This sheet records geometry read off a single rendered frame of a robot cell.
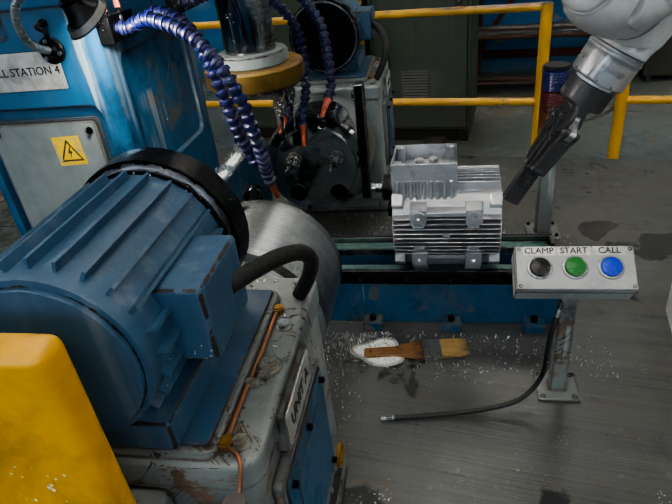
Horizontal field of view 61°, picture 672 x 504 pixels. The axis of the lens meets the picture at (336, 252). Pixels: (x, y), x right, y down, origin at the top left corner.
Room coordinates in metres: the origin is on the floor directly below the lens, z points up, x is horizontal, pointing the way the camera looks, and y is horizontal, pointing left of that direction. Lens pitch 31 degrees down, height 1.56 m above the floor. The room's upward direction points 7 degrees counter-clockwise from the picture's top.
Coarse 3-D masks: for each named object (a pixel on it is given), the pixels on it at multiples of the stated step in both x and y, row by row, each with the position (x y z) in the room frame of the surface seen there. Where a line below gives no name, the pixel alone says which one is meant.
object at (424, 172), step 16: (432, 144) 1.05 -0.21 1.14; (448, 144) 1.04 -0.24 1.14; (400, 160) 1.05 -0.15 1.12; (416, 160) 1.00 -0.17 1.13; (432, 160) 1.00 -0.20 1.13; (400, 176) 0.97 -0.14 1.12; (416, 176) 0.96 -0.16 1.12; (432, 176) 0.95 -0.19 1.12; (448, 176) 0.95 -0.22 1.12; (400, 192) 0.97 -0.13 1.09; (416, 192) 0.96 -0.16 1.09; (432, 192) 0.95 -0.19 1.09; (448, 192) 0.95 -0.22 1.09
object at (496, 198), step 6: (492, 192) 0.92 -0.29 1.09; (498, 192) 0.91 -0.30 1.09; (396, 198) 0.95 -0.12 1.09; (402, 198) 0.95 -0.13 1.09; (492, 198) 0.91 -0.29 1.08; (498, 198) 0.91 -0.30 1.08; (396, 204) 0.94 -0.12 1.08; (402, 204) 0.94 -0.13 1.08; (492, 204) 0.90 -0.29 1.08; (498, 204) 0.90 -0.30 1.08; (396, 258) 0.95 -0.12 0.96; (402, 258) 0.94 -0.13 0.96; (492, 258) 0.90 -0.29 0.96; (498, 258) 0.90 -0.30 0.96
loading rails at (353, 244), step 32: (352, 256) 1.07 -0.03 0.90; (384, 256) 1.05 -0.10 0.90; (352, 288) 0.97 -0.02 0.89; (384, 288) 0.95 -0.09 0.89; (416, 288) 0.94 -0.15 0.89; (448, 288) 0.93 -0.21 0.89; (480, 288) 0.91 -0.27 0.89; (512, 288) 0.90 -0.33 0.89; (352, 320) 0.97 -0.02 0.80; (384, 320) 0.95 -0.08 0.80; (416, 320) 0.94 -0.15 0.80; (448, 320) 0.91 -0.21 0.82; (480, 320) 0.91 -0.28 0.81; (512, 320) 0.90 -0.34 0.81; (544, 320) 0.88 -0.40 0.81
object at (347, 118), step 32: (320, 96) 1.40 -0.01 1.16; (288, 128) 1.28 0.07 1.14; (320, 128) 1.26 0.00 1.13; (352, 128) 1.26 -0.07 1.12; (288, 160) 1.25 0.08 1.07; (320, 160) 1.26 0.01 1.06; (352, 160) 1.24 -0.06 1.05; (288, 192) 1.29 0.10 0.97; (320, 192) 1.26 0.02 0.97; (352, 192) 1.25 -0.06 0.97
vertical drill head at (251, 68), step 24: (216, 0) 1.05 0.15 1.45; (240, 0) 1.03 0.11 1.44; (264, 0) 1.05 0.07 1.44; (240, 24) 1.03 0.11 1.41; (264, 24) 1.04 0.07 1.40; (240, 48) 1.03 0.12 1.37; (264, 48) 1.04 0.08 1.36; (240, 72) 1.00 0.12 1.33; (264, 72) 0.99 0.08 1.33; (288, 72) 1.01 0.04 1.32; (288, 96) 1.09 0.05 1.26
